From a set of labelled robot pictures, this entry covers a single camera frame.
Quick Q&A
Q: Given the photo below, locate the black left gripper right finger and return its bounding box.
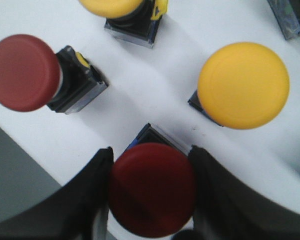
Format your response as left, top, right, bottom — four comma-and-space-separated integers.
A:
188, 145, 300, 240

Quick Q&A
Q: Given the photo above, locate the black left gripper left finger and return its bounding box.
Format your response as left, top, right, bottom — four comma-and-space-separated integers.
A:
0, 147, 113, 240

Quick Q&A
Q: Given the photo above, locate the red mushroom push button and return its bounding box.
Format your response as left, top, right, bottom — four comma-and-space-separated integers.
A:
0, 34, 108, 115
108, 123, 197, 238

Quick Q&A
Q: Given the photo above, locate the yellow mushroom push button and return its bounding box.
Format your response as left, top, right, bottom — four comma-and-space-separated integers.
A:
188, 42, 290, 130
79, 0, 168, 49

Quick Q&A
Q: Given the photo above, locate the push button switch base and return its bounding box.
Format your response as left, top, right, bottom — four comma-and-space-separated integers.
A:
268, 0, 300, 41

